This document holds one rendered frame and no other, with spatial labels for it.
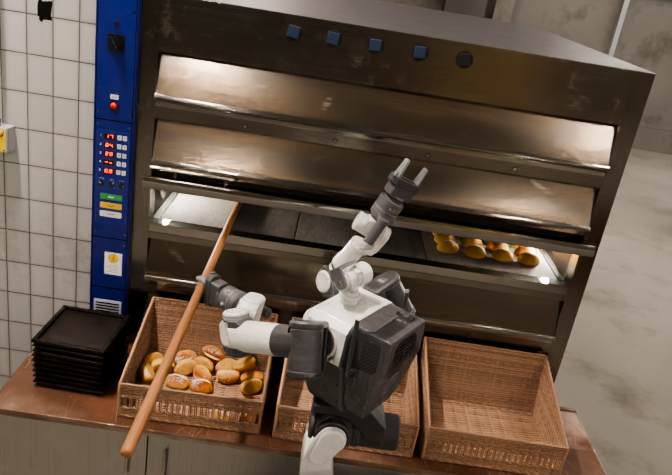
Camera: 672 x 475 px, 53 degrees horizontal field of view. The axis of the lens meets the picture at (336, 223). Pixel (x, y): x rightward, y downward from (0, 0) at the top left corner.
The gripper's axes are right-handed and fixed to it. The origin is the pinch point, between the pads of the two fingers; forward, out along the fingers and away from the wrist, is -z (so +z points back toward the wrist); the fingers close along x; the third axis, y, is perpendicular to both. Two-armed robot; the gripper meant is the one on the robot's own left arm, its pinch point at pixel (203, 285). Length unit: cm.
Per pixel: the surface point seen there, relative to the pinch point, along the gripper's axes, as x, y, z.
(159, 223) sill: 2, 25, -53
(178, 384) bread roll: 57, 11, -19
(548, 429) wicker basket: 54, 99, 107
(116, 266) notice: 23, 13, -64
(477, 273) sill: 2, 102, 60
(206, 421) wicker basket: 59, 4, 4
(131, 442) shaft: -1, -69, 48
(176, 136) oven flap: -37, 28, -49
